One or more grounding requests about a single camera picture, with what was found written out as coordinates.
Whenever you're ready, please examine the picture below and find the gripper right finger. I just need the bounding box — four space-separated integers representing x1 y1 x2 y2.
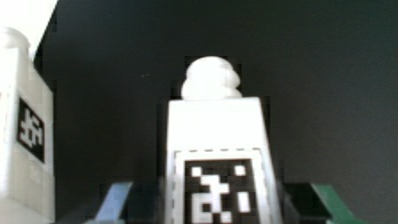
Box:
308 184 368 224

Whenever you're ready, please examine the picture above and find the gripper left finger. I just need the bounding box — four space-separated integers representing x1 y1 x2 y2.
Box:
82 182 134 224

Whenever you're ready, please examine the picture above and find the white leg with tag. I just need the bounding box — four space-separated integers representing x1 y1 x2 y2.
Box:
164 56 283 224

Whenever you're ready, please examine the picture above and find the white leg lying right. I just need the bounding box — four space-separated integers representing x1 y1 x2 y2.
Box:
0 27 55 224

